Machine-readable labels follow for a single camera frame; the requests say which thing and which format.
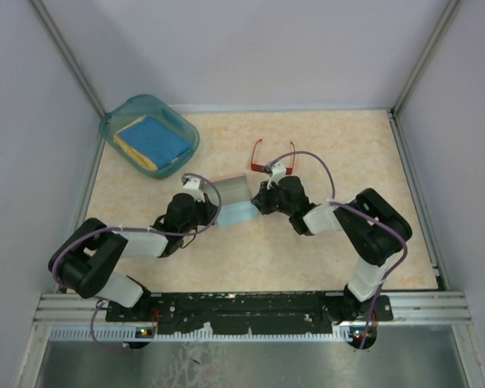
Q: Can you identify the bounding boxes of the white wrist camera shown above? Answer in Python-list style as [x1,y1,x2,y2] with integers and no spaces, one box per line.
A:
[182,175,205,202]
[265,162,288,190]

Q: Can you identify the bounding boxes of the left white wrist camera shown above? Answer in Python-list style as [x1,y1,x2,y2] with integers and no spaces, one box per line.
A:
[182,175,205,202]

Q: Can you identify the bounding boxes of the yellow towel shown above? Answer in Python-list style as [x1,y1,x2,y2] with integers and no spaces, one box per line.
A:
[113,116,158,171]

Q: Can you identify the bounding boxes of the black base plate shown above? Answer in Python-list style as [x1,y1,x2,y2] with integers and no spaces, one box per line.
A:
[106,291,393,335]

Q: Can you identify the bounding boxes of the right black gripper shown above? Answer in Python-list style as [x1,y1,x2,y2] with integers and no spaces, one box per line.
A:
[251,179,294,217]

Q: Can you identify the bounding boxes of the blue towel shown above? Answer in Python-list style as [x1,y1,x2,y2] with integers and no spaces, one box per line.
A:
[116,116,191,167]

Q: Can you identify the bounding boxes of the red sunglasses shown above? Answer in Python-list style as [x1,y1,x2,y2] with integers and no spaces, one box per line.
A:
[250,138,296,175]

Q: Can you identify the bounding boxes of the aluminium front rail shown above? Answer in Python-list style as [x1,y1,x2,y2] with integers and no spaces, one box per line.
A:
[33,291,471,324]

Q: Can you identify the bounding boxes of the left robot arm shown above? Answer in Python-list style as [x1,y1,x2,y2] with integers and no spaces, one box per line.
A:
[48,193,220,321]

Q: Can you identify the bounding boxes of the pink glasses case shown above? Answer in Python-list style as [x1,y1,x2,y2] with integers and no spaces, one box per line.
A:
[204,172,251,206]

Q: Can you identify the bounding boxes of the teal plastic bin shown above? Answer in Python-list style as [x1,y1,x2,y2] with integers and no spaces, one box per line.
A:
[99,95,200,179]

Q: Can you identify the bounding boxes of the light blue cleaning cloth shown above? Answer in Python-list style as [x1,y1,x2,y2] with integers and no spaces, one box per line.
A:
[217,201,259,227]

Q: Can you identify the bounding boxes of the white slotted cable duct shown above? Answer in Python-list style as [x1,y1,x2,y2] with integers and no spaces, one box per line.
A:
[48,323,373,343]

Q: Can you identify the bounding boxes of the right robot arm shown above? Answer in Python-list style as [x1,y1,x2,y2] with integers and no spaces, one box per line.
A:
[251,175,412,322]

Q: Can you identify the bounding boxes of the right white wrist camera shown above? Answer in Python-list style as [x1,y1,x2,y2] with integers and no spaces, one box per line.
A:
[265,162,288,190]

